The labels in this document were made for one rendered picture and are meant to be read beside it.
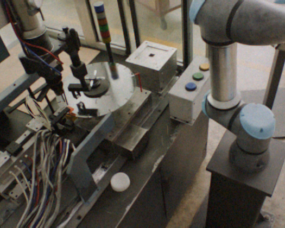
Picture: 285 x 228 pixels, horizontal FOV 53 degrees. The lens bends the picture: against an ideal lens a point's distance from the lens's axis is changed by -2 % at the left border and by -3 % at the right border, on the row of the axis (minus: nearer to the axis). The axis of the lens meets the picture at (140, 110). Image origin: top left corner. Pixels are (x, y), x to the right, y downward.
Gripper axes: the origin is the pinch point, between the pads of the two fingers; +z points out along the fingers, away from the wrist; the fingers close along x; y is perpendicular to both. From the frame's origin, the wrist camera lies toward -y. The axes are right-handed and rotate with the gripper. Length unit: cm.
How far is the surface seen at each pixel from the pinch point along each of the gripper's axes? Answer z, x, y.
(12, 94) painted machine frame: -12, -7, -110
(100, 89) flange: -5, -5, -77
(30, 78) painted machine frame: -12, 0, -104
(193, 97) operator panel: 1.3, -12.0, -41.6
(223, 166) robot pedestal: 16, -36, -36
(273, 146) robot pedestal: 16.3, -31.2, -14.0
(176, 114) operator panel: 13, -9, -48
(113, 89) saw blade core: -4, -5, -72
